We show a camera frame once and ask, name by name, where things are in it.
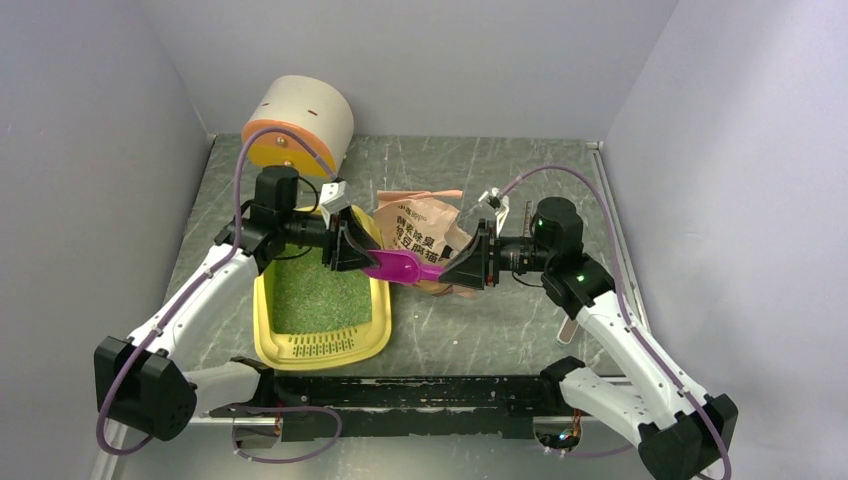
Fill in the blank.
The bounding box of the grey oval nail file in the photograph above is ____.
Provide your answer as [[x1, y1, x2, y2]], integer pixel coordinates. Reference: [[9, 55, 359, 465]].
[[555, 317, 579, 345]]

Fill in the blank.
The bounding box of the magenta plastic scoop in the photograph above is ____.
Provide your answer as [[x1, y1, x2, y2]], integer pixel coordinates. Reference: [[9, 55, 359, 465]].
[[363, 250, 444, 285]]

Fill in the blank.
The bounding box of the yellow litter box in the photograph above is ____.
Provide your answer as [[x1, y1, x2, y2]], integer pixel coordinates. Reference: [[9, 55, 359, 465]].
[[252, 244, 392, 372]]

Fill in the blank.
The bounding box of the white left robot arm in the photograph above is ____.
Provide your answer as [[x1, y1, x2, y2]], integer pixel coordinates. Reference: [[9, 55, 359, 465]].
[[94, 166, 383, 450]]

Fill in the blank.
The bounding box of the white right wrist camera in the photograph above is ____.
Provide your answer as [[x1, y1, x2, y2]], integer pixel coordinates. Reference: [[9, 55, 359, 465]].
[[478, 187, 510, 235]]

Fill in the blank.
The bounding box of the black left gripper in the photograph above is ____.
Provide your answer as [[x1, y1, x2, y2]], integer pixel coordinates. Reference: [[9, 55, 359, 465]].
[[280, 203, 380, 271]]

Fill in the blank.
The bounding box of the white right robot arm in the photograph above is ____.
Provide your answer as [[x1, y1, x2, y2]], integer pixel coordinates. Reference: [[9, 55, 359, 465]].
[[439, 197, 738, 479]]

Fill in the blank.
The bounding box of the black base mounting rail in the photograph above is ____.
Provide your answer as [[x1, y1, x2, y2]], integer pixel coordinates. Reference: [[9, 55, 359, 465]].
[[211, 374, 573, 442]]

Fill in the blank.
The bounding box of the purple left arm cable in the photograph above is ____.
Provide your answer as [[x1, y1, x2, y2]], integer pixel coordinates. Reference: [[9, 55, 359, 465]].
[[95, 127, 346, 464]]

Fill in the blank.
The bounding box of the round cream drawer cabinet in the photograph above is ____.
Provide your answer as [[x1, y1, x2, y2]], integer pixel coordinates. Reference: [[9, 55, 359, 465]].
[[241, 75, 354, 182]]

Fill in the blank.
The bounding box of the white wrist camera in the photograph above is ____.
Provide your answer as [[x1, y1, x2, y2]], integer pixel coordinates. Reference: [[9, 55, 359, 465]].
[[319, 180, 353, 227], [478, 187, 510, 235]]

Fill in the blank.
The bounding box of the orange cat litter bag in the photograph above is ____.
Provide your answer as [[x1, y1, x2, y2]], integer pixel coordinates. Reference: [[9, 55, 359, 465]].
[[372, 190, 472, 266]]

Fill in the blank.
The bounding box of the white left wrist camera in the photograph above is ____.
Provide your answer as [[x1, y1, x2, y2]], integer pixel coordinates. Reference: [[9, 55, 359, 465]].
[[319, 180, 353, 227]]

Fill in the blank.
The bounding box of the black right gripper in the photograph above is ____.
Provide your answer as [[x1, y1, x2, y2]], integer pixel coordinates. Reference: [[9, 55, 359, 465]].
[[438, 218, 554, 289]]

